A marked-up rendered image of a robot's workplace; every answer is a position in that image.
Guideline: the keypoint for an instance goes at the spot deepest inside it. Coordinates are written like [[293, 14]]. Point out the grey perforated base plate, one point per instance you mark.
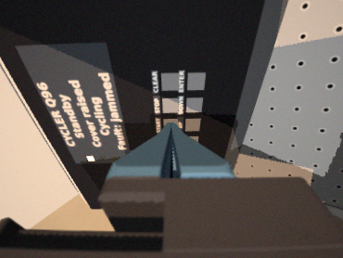
[[296, 128]]

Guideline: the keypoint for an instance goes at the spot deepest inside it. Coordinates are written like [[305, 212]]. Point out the beige benchtop instrument with black keypad panel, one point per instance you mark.
[[99, 78]]

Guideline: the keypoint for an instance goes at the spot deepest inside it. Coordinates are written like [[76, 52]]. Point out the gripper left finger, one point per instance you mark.
[[152, 158]]

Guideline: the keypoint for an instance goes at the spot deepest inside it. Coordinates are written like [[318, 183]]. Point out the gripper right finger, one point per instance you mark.
[[192, 160]]

